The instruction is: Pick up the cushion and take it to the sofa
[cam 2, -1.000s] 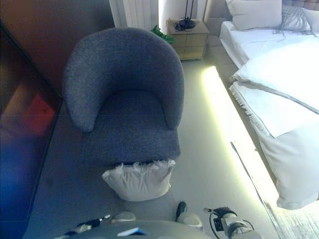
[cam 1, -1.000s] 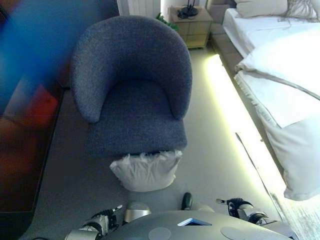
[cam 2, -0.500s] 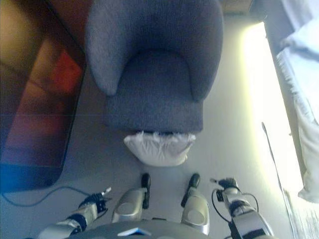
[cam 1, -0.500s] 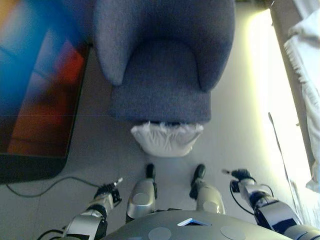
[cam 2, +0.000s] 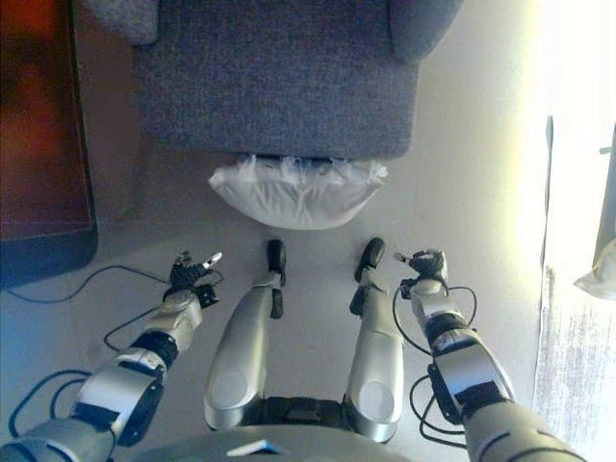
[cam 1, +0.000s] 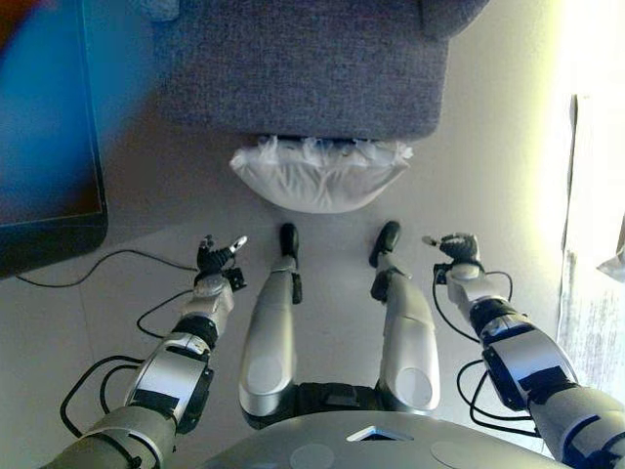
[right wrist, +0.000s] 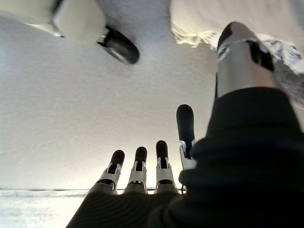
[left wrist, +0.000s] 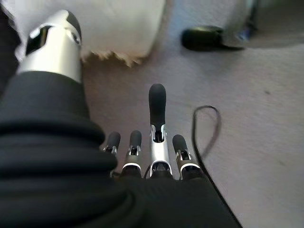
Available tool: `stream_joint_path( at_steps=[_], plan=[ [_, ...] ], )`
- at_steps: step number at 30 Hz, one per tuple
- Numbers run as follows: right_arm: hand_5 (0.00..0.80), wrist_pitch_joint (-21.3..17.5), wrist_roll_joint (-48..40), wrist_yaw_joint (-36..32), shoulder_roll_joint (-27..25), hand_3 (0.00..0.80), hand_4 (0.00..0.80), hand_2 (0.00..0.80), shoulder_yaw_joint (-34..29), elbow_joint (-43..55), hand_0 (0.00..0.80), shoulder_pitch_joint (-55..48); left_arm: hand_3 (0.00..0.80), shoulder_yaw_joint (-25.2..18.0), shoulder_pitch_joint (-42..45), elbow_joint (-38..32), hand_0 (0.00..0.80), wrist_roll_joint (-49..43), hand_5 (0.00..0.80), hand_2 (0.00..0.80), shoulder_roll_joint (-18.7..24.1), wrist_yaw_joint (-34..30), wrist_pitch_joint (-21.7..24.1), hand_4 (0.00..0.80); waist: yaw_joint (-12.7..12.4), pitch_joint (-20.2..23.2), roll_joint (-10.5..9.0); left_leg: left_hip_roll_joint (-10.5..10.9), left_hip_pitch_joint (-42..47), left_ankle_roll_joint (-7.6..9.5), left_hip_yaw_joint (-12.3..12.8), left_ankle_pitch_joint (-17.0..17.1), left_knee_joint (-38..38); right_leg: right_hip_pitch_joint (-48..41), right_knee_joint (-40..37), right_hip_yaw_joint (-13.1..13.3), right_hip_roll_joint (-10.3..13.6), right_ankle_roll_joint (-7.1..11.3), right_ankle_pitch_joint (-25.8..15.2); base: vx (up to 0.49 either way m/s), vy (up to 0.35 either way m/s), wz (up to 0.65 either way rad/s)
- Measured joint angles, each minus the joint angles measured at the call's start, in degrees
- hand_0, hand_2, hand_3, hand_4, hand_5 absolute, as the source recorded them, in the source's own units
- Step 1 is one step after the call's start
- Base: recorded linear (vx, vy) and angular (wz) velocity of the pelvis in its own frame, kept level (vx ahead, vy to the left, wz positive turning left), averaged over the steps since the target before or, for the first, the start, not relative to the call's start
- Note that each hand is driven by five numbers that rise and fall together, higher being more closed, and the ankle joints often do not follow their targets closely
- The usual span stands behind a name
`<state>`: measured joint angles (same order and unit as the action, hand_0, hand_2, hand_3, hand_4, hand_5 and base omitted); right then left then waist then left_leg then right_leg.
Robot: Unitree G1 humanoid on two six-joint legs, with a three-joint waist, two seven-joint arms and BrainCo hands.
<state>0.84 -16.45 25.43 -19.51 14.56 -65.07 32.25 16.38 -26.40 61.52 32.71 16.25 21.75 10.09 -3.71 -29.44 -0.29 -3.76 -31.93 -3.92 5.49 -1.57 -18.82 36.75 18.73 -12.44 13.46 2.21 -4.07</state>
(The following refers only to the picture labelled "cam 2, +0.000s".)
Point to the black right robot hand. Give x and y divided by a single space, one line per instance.
428 265

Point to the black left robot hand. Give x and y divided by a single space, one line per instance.
187 275

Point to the white fringed square cushion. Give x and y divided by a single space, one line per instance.
293 199

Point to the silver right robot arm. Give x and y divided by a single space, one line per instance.
471 370

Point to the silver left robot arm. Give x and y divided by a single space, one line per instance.
125 385

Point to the silver left robot leg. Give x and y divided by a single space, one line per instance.
240 346

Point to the white folded duvet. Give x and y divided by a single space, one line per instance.
599 281

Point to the glossy brown framed panel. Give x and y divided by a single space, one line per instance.
38 144

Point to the grey robot torso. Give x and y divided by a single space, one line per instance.
308 445

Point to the grey fabric armchair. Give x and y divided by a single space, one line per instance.
274 77

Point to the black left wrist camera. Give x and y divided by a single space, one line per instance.
208 296

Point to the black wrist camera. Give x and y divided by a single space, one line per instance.
208 296
405 288

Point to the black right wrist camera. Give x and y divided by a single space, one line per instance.
405 288

